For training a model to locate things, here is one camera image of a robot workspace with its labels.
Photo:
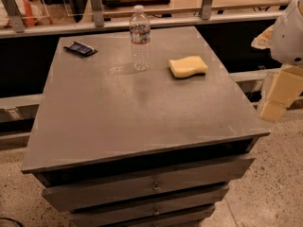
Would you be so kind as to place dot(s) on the yellow sponge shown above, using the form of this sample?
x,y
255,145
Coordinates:
x,y
187,67

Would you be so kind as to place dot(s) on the top grey drawer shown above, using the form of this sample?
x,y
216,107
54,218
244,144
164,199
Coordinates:
x,y
146,183

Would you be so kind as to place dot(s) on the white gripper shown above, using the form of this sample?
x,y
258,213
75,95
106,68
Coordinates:
x,y
289,38

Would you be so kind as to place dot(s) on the metal bracket post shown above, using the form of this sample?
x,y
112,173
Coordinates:
x,y
205,9
97,11
15,16

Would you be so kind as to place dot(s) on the middle grey drawer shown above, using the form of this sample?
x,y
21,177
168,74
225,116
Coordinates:
x,y
151,207

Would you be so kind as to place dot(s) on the dark blue snack packet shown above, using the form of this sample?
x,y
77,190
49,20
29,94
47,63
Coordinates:
x,y
80,49

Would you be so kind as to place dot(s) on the bottom grey drawer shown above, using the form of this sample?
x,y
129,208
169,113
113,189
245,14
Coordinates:
x,y
171,218

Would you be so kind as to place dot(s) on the clear plastic water bottle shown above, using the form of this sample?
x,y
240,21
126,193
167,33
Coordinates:
x,y
140,32

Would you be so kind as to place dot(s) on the middle metal bracket post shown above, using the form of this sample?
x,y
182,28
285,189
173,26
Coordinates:
x,y
97,11

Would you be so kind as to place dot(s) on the grey drawer cabinet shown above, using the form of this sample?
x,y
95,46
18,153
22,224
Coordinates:
x,y
100,118

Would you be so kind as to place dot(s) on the right metal bracket post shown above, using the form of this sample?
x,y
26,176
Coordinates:
x,y
205,9

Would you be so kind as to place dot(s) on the metal railing beam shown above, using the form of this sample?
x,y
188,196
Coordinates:
x,y
124,25

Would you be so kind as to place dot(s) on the orange white plastic bag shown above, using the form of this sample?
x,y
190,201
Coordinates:
x,y
32,14

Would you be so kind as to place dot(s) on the grey drawer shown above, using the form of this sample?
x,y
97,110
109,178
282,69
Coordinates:
x,y
151,207
146,183
171,218

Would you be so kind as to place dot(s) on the left metal bracket post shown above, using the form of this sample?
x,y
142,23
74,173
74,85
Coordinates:
x,y
15,16

